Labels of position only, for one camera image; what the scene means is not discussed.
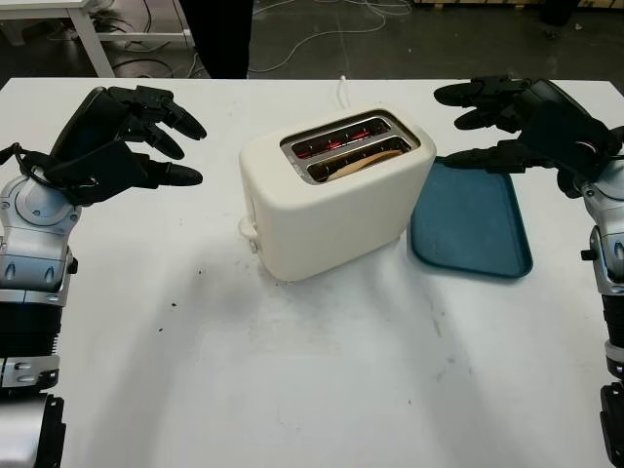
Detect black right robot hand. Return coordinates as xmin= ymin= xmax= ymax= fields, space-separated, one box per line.
xmin=432 ymin=75 xmax=611 ymax=176

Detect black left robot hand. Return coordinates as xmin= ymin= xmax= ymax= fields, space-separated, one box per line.
xmin=51 ymin=85 xmax=207 ymax=189

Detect toast slice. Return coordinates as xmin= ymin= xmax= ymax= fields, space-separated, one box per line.
xmin=327 ymin=148 xmax=405 ymax=182

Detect person in black trousers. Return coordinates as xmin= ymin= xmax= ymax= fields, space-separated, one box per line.
xmin=192 ymin=0 xmax=254 ymax=80

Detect cream two-slot toaster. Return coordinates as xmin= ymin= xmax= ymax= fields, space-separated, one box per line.
xmin=238 ymin=109 xmax=438 ymax=283

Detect wooden pallet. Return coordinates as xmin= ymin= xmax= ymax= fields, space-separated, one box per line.
xmin=413 ymin=0 xmax=542 ymax=7

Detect blue plastic tray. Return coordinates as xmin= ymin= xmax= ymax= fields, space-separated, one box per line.
xmin=407 ymin=155 xmax=533 ymax=283

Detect white desk frame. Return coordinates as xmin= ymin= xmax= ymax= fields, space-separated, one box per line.
xmin=0 ymin=0 xmax=194 ymax=79

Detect black floor cable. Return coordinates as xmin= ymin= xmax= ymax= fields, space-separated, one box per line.
xmin=111 ymin=41 xmax=196 ymax=79

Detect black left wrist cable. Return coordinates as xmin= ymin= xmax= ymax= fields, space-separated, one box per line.
xmin=0 ymin=140 xmax=64 ymax=189

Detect white floor cable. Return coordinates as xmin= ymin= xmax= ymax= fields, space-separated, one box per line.
xmin=248 ymin=0 xmax=415 ymax=74

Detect white toaster power cord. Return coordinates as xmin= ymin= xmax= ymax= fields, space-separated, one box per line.
xmin=334 ymin=76 xmax=353 ymax=114

